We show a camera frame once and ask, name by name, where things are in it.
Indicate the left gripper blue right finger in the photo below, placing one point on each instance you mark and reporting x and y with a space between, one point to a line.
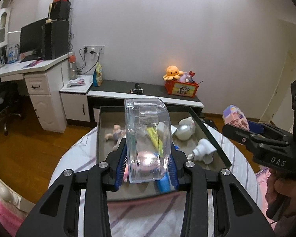
173 168

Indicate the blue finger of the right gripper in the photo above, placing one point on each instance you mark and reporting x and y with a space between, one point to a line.
255 127
239 135

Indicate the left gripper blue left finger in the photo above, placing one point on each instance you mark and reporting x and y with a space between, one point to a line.
121 166

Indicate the blue highlighter marker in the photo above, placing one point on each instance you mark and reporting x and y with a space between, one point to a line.
163 185

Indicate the pink building block toy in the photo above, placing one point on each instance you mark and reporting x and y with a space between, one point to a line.
232 115

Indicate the rose gold metal cup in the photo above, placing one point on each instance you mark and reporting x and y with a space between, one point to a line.
144 166

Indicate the yellow highlighter marker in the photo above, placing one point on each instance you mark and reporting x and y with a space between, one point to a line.
155 139

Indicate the white wall-plug night light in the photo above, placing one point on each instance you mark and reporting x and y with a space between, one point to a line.
203 152

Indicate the pink pig doll figure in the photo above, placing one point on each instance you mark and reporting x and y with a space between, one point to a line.
117 135

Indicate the white power adapter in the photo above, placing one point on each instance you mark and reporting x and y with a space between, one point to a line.
164 130

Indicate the white silver rabbit figure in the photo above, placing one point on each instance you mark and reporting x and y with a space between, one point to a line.
185 129

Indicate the person's right hand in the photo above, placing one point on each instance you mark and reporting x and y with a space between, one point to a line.
284 187

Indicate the white door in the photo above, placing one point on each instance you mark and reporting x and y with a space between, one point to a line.
279 109

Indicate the black bathroom scale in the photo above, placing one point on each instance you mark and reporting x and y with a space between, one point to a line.
210 123

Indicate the striped white bed sheet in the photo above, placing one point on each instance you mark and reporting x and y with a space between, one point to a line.
161 215

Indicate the pink black-rimmed storage box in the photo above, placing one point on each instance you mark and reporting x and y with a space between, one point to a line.
110 116

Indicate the orange cartoon storage box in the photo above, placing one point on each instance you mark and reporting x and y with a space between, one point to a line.
174 87

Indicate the small black device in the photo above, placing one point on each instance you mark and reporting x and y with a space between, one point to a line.
137 89

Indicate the pink plush toy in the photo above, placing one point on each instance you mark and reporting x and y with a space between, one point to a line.
183 77

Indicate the white small side cabinet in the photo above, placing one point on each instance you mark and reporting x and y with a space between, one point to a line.
74 98

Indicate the yellow snack bag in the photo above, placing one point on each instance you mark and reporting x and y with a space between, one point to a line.
98 75

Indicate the orange octopus plush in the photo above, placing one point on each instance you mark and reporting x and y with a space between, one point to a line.
172 73

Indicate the orange-lid water bottle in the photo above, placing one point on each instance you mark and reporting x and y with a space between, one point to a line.
72 67

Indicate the pink quilt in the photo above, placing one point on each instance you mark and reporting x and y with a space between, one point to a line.
11 218

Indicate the white desk with drawers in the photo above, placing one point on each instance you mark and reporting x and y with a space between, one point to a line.
43 82

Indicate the black office chair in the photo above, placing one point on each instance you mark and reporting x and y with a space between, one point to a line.
9 104

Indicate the black computer tower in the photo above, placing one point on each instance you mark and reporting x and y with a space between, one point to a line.
55 39

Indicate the black computer monitor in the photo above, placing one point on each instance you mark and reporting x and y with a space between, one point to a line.
31 40

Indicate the black speaker box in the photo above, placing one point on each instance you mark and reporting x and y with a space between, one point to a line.
60 10

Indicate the white bed frame post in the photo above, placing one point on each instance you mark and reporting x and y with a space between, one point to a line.
12 197

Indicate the wall power outlet strip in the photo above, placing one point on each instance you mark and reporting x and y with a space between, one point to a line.
99 49

